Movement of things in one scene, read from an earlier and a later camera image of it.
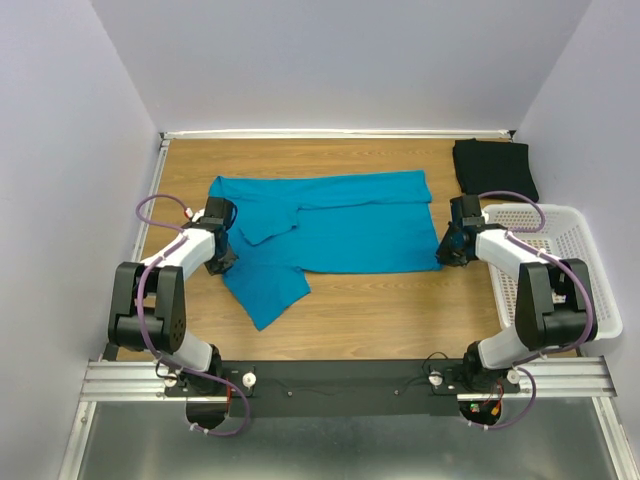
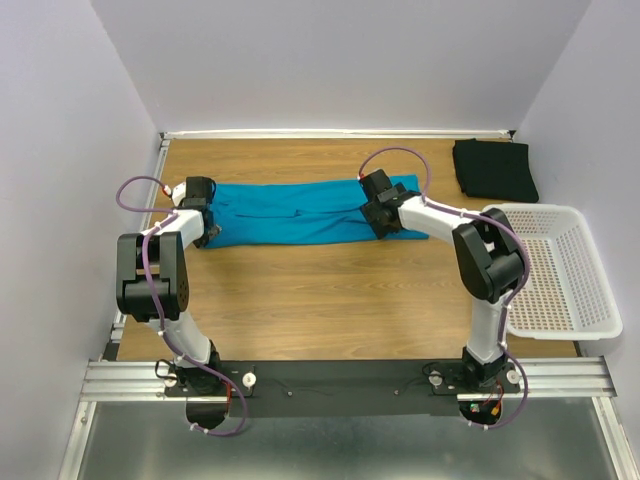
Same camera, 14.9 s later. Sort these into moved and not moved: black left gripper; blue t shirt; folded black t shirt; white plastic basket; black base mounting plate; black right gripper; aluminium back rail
Moved: black right gripper; black left gripper; blue t shirt
Not moved: folded black t shirt; white plastic basket; black base mounting plate; aluminium back rail
